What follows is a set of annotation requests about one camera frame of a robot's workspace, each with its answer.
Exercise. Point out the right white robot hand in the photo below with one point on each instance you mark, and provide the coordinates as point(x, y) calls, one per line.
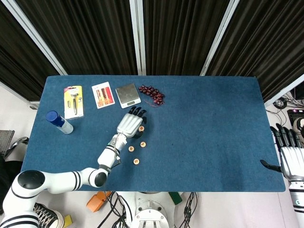
point(293, 164)

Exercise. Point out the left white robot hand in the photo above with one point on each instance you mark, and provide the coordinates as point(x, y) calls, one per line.
point(128, 123)

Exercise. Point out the round wooden chess piece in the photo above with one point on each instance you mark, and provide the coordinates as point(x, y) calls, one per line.
point(141, 129)
point(136, 161)
point(142, 144)
point(131, 149)

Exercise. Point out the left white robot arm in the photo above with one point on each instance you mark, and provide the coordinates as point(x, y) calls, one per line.
point(108, 156)

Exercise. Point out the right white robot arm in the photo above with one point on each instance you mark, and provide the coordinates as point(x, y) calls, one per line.
point(298, 199)

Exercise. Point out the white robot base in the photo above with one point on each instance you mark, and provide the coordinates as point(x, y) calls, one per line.
point(149, 209)

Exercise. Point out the silver digital kitchen scale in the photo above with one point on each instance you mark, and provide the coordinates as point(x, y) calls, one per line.
point(127, 93)

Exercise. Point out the white red card package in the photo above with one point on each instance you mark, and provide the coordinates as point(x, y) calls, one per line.
point(103, 95)

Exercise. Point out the dark red grape bunch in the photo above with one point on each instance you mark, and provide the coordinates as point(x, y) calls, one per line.
point(152, 91)

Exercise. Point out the black electronic box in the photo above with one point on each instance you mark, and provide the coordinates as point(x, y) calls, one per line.
point(293, 114)

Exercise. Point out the yellow razor blister pack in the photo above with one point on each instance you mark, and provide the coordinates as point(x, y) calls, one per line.
point(73, 102)

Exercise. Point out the blue white spray can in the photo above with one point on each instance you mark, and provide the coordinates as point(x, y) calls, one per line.
point(59, 122)

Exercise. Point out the blue felt table cloth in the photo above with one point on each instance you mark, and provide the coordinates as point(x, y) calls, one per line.
point(202, 142)

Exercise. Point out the orange floor device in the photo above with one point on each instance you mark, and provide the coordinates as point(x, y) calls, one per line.
point(95, 204)

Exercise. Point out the green floor block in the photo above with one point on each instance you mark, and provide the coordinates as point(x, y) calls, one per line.
point(177, 197)

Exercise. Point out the dark pleated curtain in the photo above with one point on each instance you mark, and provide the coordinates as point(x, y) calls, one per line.
point(180, 35)
point(83, 35)
point(14, 59)
point(266, 35)

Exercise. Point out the yellow block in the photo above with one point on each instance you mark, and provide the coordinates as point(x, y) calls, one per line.
point(67, 221)

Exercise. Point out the black white laced sneaker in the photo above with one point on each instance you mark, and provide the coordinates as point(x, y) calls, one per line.
point(47, 216)

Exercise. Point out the grey mesh chair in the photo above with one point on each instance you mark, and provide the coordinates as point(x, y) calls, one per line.
point(6, 140)

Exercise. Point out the white frame post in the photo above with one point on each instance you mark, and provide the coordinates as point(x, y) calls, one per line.
point(34, 35)
point(221, 35)
point(14, 93)
point(282, 92)
point(137, 35)

